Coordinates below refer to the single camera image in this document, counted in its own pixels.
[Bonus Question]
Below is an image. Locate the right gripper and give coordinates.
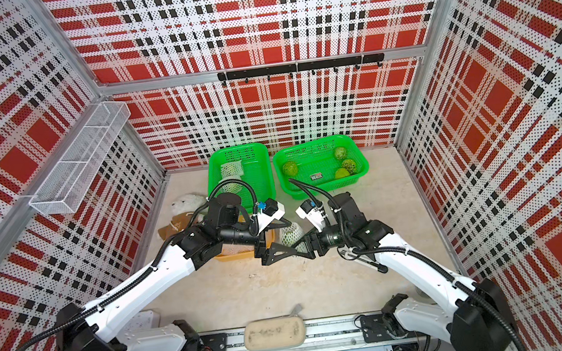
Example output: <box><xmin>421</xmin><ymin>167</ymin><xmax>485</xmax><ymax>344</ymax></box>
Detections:
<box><xmin>290</xmin><ymin>222</ymin><xmax>353</xmax><ymax>264</ymax></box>

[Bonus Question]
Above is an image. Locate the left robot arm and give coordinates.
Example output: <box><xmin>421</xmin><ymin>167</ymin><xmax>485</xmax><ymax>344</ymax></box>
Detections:
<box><xmin>17</xmin><ymin>181</ymin><xmax>291</xmax><ymax>351</ymax></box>

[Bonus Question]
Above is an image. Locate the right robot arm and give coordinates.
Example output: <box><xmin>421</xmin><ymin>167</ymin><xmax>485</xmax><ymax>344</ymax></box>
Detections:
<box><xmin>292</xmin><ymin>180</ymin><xmax>528</xmax><ymax>351</ymax></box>

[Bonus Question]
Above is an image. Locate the yellow plastic bowl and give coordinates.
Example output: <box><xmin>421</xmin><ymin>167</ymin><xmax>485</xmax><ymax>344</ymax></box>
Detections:
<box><xmin>216</xmin><ymin>244</ymin><xmax>255</xmax><ymax>262</ymax></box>

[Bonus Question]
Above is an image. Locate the green basket with fruit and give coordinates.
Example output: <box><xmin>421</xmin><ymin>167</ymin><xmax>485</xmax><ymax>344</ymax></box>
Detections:
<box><xmin>273</xmin><ymin>135</ymin><xmax>370</xmax><ymax>200</ymax></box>

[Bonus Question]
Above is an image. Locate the beige sponge block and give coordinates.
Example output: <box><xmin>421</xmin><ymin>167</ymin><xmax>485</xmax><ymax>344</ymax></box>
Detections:
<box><xmin>244</xmin><ymin>316</ymin><xmax>307</xmax><ymax>351</ymax></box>

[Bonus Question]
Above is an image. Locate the empty green plastic basket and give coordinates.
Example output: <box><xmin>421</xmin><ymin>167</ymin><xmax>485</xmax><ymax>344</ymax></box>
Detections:
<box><xmin>208</xmin><ymin>143</ymin><xmax>277</xmax><ymax>202</ymax></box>

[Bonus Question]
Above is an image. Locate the white teddy bear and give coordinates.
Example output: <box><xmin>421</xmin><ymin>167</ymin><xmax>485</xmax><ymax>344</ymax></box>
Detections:
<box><xmin>157</xmin><ymin>194</ymin><xmax>207</xmax><ymax>241</ymax></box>

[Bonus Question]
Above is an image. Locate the black hook rail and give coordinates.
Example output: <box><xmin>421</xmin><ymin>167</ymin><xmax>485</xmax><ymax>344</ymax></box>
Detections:
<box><xmin>217</xmin><ymin>52</ymin><xmax>385</xmax><ymax>83</ymax></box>

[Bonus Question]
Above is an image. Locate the clear wall shelf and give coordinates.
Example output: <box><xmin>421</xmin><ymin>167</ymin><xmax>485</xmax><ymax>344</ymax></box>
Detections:
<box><xmin>29</xmin><ymin>101</ymin><xmax>130</xmax><ymax>216</ymax></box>

